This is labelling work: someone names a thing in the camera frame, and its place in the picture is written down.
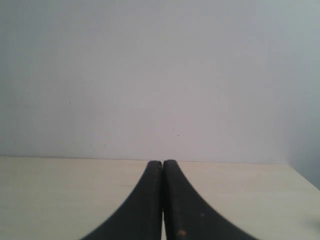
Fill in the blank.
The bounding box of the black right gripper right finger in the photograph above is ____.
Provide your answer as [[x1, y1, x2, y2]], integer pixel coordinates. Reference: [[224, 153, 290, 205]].
[[162, 159, 255, 240]]

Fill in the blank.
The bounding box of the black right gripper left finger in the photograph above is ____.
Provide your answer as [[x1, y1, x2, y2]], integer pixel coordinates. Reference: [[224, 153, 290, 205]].
[[83, 160, 163, 240]]

